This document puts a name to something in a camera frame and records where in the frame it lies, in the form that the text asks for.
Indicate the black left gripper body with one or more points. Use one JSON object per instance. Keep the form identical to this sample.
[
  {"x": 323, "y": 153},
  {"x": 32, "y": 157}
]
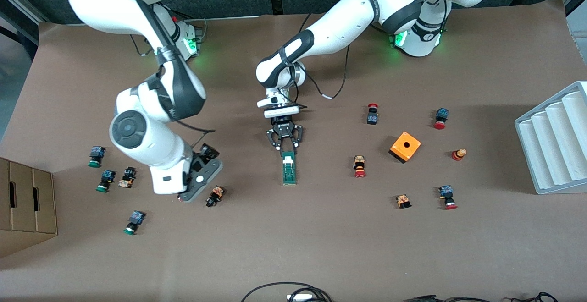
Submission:
[{"x": 284, "y": 130}]

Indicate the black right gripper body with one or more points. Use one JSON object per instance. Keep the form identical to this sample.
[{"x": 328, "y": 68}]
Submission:
[{"x": 208, "y": 151}]

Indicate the green rail terminal block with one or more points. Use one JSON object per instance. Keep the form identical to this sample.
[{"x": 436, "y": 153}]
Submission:
[{"x": 289, "y": 173}]

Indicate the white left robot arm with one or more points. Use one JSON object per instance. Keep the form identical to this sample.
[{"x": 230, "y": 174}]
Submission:
[{"x": 339, "y": 22}]

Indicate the black rectangular button red terminals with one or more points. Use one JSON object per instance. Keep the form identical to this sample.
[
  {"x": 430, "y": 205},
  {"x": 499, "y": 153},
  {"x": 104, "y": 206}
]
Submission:
[{"x": 179, "y": 197}]

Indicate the red pushbutton orange contact block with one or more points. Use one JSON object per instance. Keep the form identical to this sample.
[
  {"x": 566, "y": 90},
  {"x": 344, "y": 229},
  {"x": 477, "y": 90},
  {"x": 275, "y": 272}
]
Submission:
[{"x": 359, "y": 162}]

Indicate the brown table mat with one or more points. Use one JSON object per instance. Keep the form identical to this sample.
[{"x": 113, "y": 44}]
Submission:
[{"x": 293, "y": 247}]

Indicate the small orange contact block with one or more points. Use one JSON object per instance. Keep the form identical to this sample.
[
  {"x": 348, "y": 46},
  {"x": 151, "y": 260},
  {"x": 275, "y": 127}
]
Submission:
[{"x": 403, "y": 200}]

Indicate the white plug adapter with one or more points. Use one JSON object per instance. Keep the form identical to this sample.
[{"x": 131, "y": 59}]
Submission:
[{"x": 300, "y": 298}]

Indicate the red yellow button head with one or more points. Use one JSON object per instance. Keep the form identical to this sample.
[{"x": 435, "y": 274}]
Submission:
[{"x": 457, "y": 155}]

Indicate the brown cardboard box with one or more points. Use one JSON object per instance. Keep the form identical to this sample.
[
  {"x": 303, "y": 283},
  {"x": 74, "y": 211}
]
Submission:
[{"x": 27, "y": 201}]

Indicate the grey ridged tray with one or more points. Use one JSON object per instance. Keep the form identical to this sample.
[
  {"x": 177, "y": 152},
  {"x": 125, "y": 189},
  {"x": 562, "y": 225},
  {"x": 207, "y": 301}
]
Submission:
[{"x": 550, "y": 146}]

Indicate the black selector switch orange block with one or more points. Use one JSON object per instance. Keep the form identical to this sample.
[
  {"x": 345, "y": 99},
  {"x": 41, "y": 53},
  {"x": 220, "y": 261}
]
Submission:
[{"x": 215, "y": 195}]

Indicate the red mushroom pushbutton switch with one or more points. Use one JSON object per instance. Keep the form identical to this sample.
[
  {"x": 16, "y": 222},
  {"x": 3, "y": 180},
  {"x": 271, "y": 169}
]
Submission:
[
  {"x": 372, "y": 118},
  {"x": 445, "y": 192},
  {"x": 441, "y": 114}
]

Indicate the beige black switch part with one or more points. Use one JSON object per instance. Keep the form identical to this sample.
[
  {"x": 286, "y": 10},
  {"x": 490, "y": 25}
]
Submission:
[{"x": 128, "y": 173}]

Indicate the green mushroom pushbutton switch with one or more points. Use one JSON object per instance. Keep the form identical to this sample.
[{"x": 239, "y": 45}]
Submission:
[
  {"x": 96, "y": 153},
  {"x": 136, "y": 218},
  {"x": 107, "y": 177}
]

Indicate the orange button enclosure box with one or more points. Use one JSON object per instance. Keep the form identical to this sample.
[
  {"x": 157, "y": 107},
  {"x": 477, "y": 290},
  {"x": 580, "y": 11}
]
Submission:
[{"x": 406, "y": 146}]

